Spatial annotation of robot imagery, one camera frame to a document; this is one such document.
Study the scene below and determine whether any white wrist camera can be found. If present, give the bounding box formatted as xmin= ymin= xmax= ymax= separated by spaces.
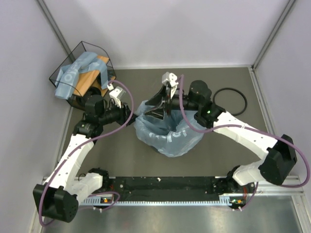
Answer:
xmin=107 ymin=83 xmax=126 ymax=108
xmin=162 ymin=72 xmax=179 ymax=99

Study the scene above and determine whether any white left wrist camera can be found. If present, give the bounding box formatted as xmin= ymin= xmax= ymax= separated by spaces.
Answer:
xmin=107 ymin=83 xmax=126 ymax=108

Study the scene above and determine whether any aluminium frame rail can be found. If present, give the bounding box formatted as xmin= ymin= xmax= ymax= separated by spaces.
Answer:
xmin=40 ymin=176 xmax=304 ymax=207

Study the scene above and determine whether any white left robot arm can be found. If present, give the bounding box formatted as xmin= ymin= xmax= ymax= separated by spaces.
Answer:
xmin=33 ymin=95 xmax=134 ymax=226

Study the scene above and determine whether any light blue printed trash bag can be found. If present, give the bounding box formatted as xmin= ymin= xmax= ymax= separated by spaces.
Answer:
xmin=55 ymin=51 xmax=110 ymax=100

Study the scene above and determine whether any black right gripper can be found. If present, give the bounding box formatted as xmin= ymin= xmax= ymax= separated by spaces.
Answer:
xmin=144 ymin=84 xmax=201 ymax=120

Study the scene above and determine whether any black trash bin rim ring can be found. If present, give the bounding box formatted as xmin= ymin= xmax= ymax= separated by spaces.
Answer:
xmin=213 ymin=87 xmax=248 ymax=117

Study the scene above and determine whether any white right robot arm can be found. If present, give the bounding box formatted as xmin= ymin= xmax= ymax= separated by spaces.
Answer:
xmin=146 ymin=80 xmax=297 ymax=192

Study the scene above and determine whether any dark blue trash bin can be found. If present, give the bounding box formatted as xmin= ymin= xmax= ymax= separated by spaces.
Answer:
xmin=145 ymin=114 xmax=195 ymax=156

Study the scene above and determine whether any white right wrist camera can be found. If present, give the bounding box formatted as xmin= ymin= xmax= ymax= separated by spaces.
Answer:
xmin=162 ymin=72 xmax=179 ymax=99

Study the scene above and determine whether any black wire shelf rack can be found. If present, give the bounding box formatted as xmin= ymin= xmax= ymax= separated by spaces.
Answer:
xmin=49 ymin=41 xmax=116 ymax=110

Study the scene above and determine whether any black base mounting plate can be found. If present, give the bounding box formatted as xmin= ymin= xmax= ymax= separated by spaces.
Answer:
xmin=104 ymin=176 xmax=232 ymax=201

